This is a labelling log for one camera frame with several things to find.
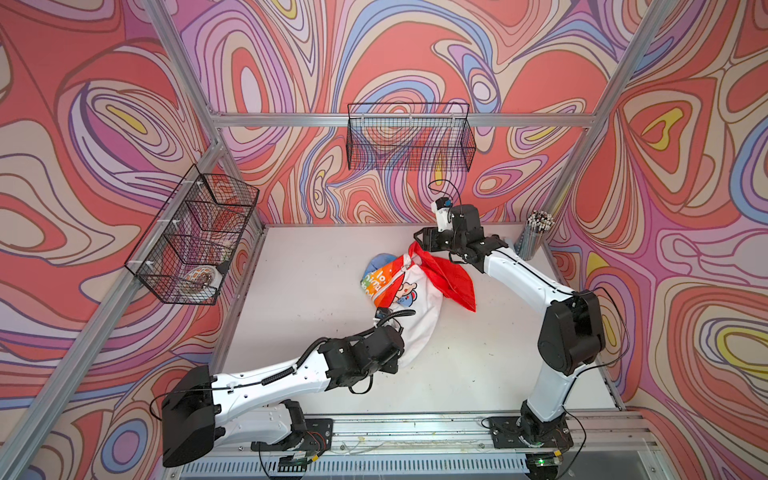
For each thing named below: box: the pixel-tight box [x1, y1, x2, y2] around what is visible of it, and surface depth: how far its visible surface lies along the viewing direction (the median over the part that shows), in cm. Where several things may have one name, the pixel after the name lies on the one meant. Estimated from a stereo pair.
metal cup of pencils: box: [514, 210, 555, 261], surface depth 101 cm
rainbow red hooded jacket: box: [361, 242, 477, 367], surface depth 93 cm
